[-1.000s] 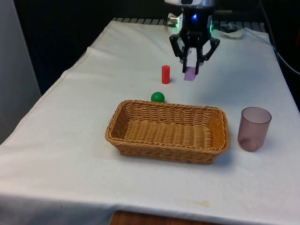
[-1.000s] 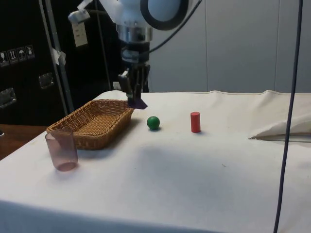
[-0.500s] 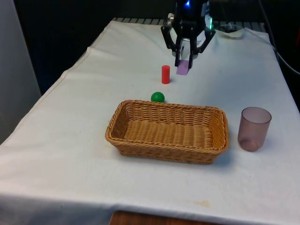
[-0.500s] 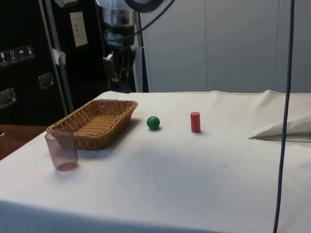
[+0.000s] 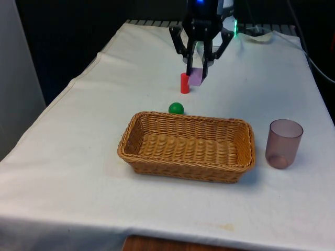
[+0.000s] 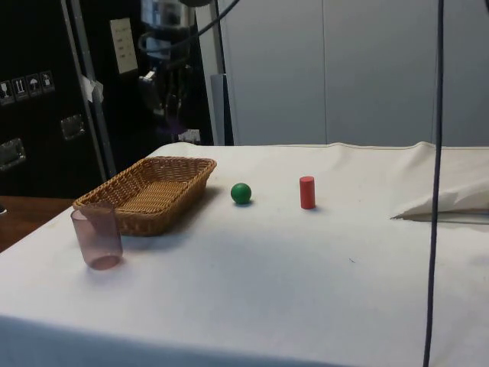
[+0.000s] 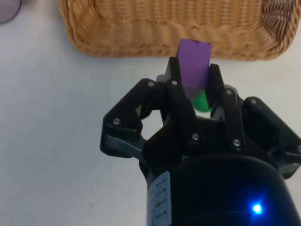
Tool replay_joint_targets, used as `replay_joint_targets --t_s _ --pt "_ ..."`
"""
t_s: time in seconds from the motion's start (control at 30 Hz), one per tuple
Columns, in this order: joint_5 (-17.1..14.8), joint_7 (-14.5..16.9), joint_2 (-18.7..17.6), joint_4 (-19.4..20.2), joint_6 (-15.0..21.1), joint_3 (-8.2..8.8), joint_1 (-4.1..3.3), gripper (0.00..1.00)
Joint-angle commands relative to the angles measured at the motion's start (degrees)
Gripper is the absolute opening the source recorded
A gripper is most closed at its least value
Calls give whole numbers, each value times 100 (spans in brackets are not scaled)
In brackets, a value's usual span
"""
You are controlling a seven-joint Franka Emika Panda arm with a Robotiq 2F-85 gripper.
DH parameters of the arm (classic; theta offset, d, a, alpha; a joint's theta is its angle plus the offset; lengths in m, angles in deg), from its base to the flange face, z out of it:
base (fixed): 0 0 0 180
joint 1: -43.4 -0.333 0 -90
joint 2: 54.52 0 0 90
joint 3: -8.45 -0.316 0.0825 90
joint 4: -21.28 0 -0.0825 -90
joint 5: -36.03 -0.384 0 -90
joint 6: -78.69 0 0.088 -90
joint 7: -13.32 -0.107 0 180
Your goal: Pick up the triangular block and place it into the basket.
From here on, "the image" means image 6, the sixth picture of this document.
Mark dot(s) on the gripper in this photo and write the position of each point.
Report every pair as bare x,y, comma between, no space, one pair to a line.
177,81

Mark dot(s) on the wicker basket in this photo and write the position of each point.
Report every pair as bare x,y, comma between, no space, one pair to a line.
153,195

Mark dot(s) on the red cylinder block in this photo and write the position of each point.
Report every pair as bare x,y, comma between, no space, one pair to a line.
307,193

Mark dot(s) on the silver metal pole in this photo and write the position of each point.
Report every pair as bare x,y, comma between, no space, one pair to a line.
93,114

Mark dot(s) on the green ball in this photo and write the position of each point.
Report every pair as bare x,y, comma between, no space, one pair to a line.
241,193

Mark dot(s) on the black cabinet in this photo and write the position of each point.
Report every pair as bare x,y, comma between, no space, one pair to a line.
34,134

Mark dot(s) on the see-through pink cup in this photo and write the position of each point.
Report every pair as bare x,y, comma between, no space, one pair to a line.
100,239

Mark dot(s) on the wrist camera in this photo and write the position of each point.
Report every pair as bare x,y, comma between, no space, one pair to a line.
149,89

